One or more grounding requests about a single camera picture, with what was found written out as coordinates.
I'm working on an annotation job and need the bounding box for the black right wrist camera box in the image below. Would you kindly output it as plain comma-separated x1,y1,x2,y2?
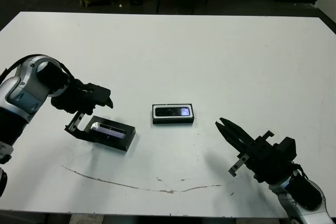
272,136,297,162

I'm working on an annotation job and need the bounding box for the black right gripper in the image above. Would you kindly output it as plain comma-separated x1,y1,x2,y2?
215,118,289,184

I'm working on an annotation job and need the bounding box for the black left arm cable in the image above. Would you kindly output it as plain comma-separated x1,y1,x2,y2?
0,54,76,83

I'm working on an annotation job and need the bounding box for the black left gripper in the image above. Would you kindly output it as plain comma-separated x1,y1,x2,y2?
51,79,114,132

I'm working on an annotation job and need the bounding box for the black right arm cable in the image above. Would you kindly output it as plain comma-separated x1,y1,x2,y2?
287,162,308,183

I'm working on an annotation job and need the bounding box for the black box with white insert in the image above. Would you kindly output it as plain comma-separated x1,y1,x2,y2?
151,102,195,125

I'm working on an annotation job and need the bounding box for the black bar-shaped camera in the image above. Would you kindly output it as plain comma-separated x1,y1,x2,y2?
154,105,191,118

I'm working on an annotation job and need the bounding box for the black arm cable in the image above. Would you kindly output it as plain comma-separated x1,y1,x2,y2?
287,162,308,183
0,54,76,83

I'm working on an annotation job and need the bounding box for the black box lid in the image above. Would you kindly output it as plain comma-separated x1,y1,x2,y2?
83,115,137,153

